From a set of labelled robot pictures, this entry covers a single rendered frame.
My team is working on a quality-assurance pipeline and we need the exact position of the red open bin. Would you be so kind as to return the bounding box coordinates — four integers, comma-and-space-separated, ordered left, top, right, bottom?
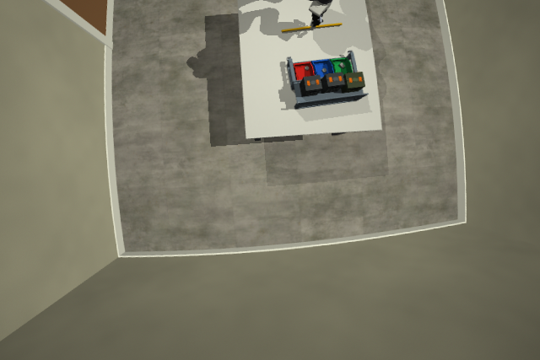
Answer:
293, 62, 315, 80

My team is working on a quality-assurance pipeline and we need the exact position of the grey metal shelf rack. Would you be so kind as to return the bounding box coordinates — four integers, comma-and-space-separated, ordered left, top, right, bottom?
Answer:
287, 50, 367, 109

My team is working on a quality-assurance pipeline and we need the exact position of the green open bin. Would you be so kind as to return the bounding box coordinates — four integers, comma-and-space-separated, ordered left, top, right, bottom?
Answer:
330, 57, 353, 74

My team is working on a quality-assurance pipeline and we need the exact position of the blue bin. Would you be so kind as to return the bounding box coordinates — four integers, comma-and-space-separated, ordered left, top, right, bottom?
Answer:
311, 59, 334, 77

